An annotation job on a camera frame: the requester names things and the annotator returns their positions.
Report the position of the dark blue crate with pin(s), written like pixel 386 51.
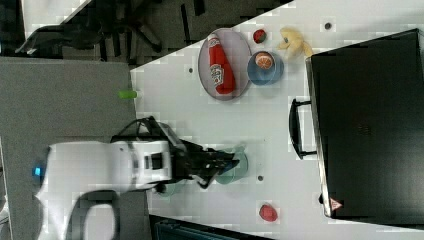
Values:
pixel 170 229

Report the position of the grey round plate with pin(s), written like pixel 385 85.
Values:
pixel 237 52

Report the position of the orange half toy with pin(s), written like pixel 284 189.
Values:
pixel 264 60

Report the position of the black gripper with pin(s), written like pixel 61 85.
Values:
pixel 190 161

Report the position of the green cylinder object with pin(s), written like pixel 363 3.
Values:
pixel 127 94

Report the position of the yellow plush banana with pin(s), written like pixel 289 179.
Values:
pixel 293 43

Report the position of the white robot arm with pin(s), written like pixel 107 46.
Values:
pixel 74 177

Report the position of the blue bowl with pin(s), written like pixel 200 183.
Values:
pixel 263 77

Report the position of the black office chair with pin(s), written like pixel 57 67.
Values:
pixel 82 24

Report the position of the red plush fruit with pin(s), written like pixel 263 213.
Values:
pixel 268 213

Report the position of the red strawberry toy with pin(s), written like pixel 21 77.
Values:
pixel 259 36

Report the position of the teal green cup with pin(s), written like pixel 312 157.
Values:
pixel 239 171

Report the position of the red plush ketchup bottle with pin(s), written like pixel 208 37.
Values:
pixel 219 66

